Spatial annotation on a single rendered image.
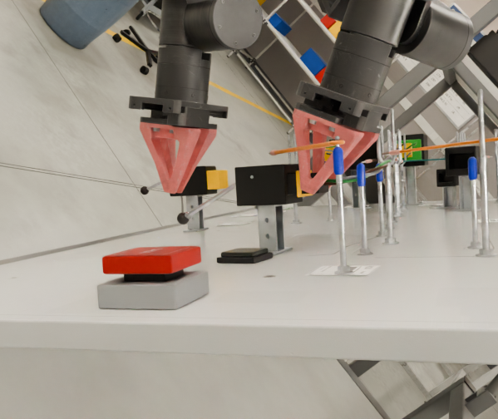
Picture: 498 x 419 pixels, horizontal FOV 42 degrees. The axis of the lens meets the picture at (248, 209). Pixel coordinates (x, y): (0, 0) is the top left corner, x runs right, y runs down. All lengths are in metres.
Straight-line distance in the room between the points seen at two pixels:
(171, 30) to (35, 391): 0.42
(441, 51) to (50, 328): 0.44
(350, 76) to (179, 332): 0.33
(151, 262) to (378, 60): 0.31
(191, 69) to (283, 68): 8.35
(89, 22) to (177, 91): 3.53
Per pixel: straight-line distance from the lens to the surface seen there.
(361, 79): 0.62
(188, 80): 0.69
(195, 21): 0.65
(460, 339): 0.34
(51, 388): 0.81
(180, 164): 0.70
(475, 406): 1.42
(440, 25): 0.66
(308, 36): 9.03
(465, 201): 1.17
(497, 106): 1.57
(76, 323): 0.41
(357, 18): 0.62
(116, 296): 0.43
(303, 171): 0.64
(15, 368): 0.79
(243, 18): 0.65
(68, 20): 4.23
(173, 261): 0.41
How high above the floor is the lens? 1.30
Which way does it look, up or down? 17 degrees down
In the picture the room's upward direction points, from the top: 49 degrees clockwise
